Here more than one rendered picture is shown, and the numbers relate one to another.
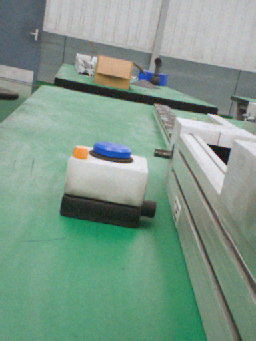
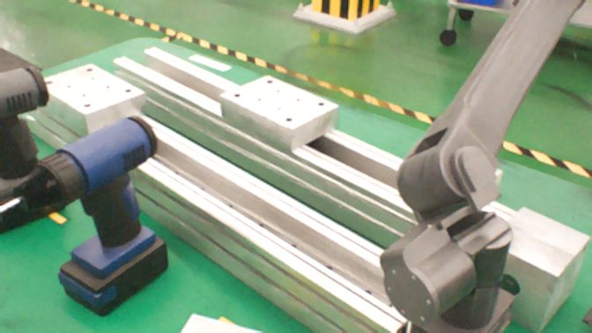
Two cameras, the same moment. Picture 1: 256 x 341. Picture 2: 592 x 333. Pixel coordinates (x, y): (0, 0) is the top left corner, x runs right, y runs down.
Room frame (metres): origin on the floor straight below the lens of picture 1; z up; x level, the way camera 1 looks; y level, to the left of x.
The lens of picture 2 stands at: (0.89, -0.75, 1.35)
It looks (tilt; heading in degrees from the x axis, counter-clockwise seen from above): 33 degrees down; 134
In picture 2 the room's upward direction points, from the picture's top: 2 degrees clockwise
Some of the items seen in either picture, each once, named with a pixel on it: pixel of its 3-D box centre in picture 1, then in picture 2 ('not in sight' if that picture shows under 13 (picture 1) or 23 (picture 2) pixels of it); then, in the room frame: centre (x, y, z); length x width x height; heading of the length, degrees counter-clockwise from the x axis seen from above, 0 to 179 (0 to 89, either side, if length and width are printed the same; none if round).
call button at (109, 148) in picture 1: (111, 153); not in sight; (0.52, 0.02, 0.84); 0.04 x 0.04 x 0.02
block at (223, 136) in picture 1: (198, 159); (534, 263); (0.69, -0.09, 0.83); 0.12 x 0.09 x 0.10; 92
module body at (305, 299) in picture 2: not in sight; (188, 189); (0.25, -0.31, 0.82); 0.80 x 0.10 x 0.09; 2
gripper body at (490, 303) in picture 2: not in sight; (466, 294); (0.70, -0.29, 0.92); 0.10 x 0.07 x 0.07; 93
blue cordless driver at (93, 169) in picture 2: not in sight; (88, 225); (0.31, -0.50, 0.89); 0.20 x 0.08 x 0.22; 100
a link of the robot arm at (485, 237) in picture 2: not in sight; (472, 250); (0.69, -0.30, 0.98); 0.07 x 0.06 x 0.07; 85
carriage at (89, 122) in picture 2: not in sight; (91, 105); (0.00, -0.32, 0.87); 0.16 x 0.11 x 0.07; 2
